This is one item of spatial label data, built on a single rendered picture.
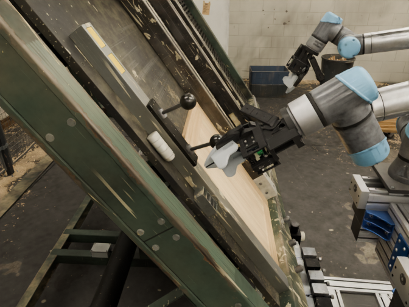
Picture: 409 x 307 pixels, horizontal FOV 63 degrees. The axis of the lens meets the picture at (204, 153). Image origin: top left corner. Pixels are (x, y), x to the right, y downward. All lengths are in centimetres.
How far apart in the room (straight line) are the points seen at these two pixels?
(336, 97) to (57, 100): 48
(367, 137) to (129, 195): 46
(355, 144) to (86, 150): 50
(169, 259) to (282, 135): 34
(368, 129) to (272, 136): 18
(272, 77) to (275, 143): 492
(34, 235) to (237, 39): 482
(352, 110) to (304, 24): 587
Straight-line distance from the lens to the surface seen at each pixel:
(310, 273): 143
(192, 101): 75
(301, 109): 66
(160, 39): 127
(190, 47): 168
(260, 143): 65
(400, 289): 126
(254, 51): 650
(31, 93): 61
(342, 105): 66
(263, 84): 556
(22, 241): 295
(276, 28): 646
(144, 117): 83
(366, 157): 73
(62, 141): 62
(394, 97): 84
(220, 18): 501
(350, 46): 138
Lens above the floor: 178
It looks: 28 degrees down
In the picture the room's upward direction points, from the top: straight up
